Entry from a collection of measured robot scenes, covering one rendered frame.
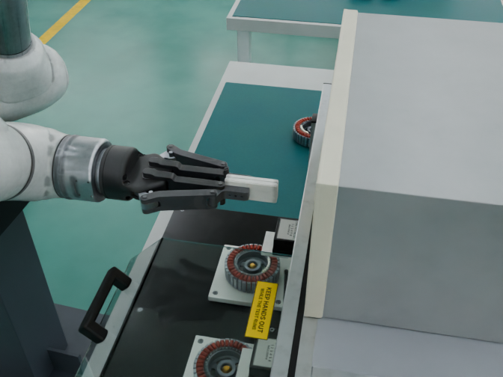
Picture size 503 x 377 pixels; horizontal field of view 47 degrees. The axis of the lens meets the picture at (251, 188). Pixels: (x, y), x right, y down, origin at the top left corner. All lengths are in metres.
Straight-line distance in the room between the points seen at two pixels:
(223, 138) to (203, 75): 1.92
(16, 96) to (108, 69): 2.27
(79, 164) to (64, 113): 2.52
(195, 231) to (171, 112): 1.93
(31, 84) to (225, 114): 0.58
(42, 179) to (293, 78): 1.25
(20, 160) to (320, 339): 0.42
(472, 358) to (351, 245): 0.20
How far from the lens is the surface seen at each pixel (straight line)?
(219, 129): 1.67
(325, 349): 0.69
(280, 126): 1.68
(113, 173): 0.79
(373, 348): 0.70
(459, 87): 0.76
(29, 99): 1.47
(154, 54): 3.81
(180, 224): 1.34
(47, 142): 0.82
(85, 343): 2.11
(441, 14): 2.51
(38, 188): 0.82
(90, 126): 3.17
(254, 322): 0.77
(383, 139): 0.64
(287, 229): 1.10
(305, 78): 1.94
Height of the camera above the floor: 1.67
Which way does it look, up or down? 39 degrees down
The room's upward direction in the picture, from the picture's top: straight up
